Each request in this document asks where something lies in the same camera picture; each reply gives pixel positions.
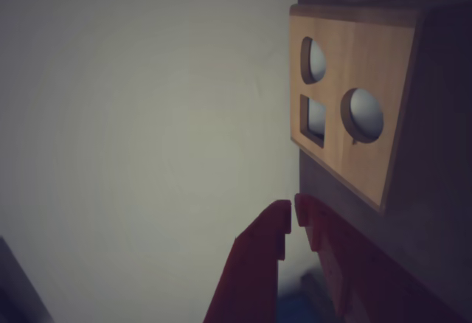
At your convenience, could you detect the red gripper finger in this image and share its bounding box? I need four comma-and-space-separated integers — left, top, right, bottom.
294, 192, 472, 323
201, 199, 293, 323

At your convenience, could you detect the wooden shape sorter box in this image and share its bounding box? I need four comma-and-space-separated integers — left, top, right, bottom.
289, 0, 472, 302

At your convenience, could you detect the blue clamp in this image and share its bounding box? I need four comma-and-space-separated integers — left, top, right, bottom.
278, 271, 335, 323

